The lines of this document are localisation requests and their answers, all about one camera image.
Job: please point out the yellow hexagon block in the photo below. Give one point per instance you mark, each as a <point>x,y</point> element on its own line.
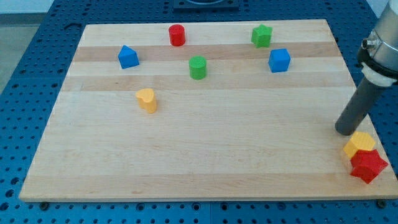
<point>359,141</point>

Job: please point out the blue pentagon house block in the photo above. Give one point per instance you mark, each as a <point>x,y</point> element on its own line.
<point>128,57</point>

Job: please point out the blue cube block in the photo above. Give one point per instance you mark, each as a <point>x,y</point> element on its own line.
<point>279,60</point>

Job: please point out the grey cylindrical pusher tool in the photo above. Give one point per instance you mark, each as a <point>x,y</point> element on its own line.
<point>357,108</point>

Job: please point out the wooden board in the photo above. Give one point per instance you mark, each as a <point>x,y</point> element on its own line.
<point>241,133</point>

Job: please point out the yellow heart block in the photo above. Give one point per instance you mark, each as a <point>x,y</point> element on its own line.
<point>147,99</point>

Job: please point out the green cylinder block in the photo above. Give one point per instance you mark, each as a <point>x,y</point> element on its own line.
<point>197,67</point>

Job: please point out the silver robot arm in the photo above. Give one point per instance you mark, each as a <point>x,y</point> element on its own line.
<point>378,52</point>

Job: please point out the red star block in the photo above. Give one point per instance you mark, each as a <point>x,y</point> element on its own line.
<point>367,165</point>

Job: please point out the green star block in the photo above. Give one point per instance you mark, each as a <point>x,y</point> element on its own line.
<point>261,36</point>

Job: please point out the red cylinder block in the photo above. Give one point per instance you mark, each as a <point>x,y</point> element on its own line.
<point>177,35</point>

